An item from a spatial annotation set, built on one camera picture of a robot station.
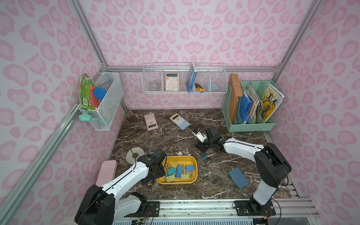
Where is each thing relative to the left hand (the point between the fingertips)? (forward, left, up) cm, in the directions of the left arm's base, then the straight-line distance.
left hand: (156, 173), depth 84 cm
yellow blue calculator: (+41, -13, -1) cm, 43 cm away
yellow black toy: (+47, -27, +26) cm, 60 cm away
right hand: (+19, -26, +4) cm, 32 cm away
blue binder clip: (+3, -20, 0) cm, 20 cm away
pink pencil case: (+1, +30, 0) cm, 30 cm away
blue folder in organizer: (+40, -59, +16) cm, 73 cm away
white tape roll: (+14, +18, -3) cm, 23 cm away
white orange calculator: (+50, -9, +29) cm, 59 cm away
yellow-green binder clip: (-1, -17, -1) cm, 17 cm away
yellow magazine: (+45, -79, +19) cm, 93 cm away
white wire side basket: (+18, +25, +30) cm, 43 cm away
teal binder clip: (0, -9, +3) cm, 10 cm away
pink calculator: (+40, +9, -1) cm, 41 cm away
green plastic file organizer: (+56, -71, +17) cm, 92 cm away
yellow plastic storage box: (+8, -19, -1) cm, 21 cm away
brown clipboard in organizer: (+38, -48, +31) cm, 68 cm away
